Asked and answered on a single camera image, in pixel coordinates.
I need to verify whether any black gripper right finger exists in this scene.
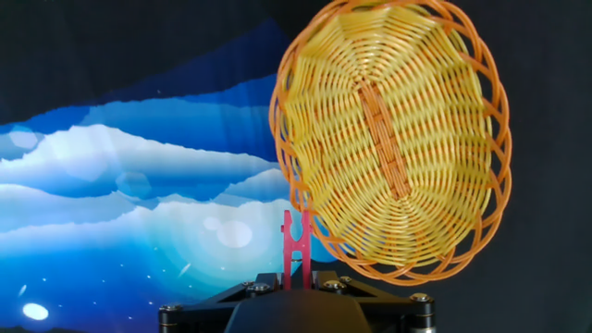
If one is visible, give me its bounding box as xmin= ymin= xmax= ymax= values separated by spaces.
xmin=310 ymin=270 xmax=436 ymax=333

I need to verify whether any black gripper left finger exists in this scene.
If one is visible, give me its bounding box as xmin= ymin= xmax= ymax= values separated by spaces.
xmin=158 ymin=271 xmax=284 ymax=333

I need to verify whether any red plastic clamp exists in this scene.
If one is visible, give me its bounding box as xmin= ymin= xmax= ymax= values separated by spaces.
xmin=279 ymin=209 xmax=315 ymax=291

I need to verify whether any orange yellow woven basket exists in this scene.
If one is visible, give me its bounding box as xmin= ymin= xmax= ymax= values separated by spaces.
xmin=268 ymin=0 xmax=513 ymax=287

